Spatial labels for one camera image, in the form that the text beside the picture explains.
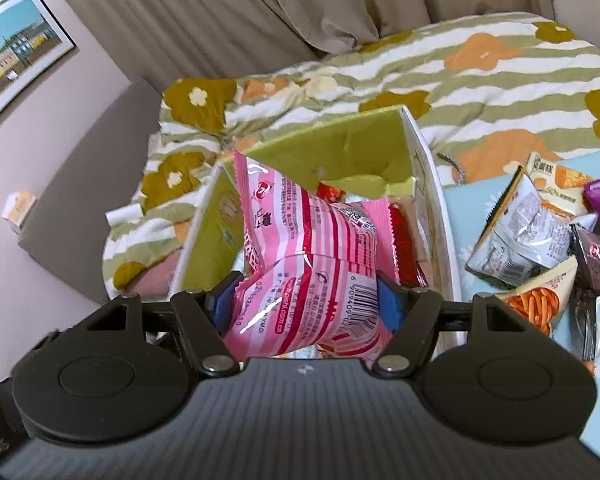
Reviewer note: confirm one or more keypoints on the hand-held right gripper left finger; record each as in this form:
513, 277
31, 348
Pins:
221, 305

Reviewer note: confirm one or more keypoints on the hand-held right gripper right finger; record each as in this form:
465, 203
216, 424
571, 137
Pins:
389, 305

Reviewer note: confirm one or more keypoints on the red snack packet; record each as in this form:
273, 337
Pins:
330, 192
405, 245

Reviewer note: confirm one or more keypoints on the pink striped snack packet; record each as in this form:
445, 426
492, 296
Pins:
300, 240

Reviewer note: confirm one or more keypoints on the cream packet with orange sticks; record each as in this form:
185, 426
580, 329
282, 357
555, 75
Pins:
535, 300

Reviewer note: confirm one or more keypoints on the white orange snack packet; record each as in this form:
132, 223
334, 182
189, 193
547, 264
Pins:
525, 230
560, 175

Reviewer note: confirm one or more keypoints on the cardboard box green inside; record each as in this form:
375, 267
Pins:
330, 150

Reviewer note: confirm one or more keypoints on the light blue daisy sheet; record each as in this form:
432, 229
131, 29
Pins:
472, 220

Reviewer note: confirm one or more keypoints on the white roll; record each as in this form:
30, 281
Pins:
122, 216

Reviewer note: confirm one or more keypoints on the grey bed headboard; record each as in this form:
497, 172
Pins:
90, 170

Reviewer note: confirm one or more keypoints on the small white orange box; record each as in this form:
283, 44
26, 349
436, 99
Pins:
17, 211

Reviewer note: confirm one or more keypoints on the striped floral blanket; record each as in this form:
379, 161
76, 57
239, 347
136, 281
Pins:
480, 95

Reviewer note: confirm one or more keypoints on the beige curtain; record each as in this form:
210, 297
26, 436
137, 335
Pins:
180, 10

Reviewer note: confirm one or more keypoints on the framed wall picture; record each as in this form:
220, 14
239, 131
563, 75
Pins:
15, 55

